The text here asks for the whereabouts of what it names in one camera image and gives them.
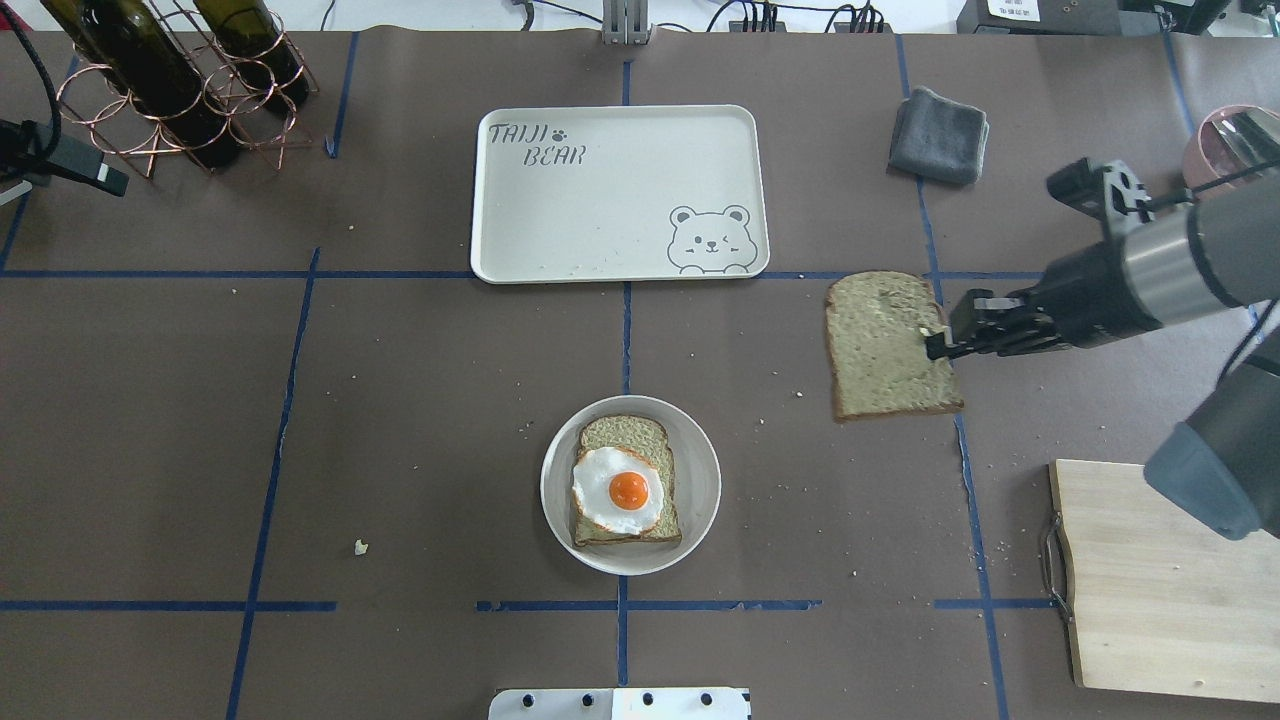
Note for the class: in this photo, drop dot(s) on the bread slice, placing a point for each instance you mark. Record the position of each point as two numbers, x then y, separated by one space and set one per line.
650 439
876 327

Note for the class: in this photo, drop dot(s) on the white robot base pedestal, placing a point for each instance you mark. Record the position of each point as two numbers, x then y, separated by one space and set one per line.
714 702

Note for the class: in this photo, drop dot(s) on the white round plate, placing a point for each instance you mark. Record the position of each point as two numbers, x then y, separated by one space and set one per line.
697 487

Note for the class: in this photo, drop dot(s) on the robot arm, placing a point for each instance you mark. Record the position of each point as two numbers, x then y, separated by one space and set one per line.
1220 464

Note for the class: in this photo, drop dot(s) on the copper wire bottle rack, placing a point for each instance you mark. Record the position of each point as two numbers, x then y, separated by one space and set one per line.
90 98

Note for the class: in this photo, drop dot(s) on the steel scoop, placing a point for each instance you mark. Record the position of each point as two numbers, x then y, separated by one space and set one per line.
1247 143

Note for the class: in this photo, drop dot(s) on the cream bear tray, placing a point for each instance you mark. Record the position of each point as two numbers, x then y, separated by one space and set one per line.
615 194

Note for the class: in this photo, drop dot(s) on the grey folded cloth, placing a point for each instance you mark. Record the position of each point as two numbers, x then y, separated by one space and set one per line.
939 139

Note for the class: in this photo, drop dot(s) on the dark wine bottle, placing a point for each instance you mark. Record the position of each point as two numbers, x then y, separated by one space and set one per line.
164 84
267 63

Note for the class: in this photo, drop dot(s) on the wooden cutting board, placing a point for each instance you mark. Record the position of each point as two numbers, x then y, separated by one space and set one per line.
1158 602

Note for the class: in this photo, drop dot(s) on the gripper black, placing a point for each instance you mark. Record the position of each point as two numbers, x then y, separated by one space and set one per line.
1085 288

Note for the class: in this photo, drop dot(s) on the dark wine bottle rear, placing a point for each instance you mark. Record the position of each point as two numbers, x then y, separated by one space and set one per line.
267 63

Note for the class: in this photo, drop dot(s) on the pink plastic bowl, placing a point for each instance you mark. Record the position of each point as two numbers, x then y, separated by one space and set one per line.
1198 171

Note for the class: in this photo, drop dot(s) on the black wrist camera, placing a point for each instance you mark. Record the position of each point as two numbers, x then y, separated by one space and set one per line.
29 154
1108 191

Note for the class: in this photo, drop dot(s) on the bread slice under egg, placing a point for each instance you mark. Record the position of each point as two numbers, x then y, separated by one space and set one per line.
650 439

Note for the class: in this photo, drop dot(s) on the dark wine bottle front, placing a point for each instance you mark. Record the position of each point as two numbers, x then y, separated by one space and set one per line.
164 84

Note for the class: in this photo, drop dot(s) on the fried egg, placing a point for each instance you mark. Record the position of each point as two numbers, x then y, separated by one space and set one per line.
616 490

